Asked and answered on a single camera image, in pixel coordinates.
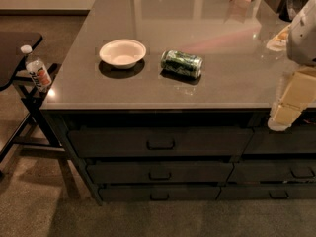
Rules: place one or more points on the white paper bowl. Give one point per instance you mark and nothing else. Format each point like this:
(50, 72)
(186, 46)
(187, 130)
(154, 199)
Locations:
(122, 53)

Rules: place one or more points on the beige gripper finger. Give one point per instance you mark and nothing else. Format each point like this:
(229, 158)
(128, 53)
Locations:
(295, 92)

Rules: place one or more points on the drawer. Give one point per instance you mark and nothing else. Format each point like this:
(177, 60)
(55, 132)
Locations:
(296, 191)
(158, 172)
(298, 139)
(159, 193)
(159, 141)
(270, 171)

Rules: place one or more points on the glass snack jar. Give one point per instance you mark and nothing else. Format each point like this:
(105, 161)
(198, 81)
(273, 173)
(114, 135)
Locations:
(278, 42)

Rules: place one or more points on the clear plastic drink bottle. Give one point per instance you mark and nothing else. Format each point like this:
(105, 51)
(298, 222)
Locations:
(36, 69)

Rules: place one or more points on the green soda can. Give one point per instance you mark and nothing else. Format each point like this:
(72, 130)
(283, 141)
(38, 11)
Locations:
(181, 63)

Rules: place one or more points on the dark cabinet frame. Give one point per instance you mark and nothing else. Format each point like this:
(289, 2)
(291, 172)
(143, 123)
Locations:
(64, 121)

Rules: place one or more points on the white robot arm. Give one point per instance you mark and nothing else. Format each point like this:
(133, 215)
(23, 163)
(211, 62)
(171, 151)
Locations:
(301, 43)

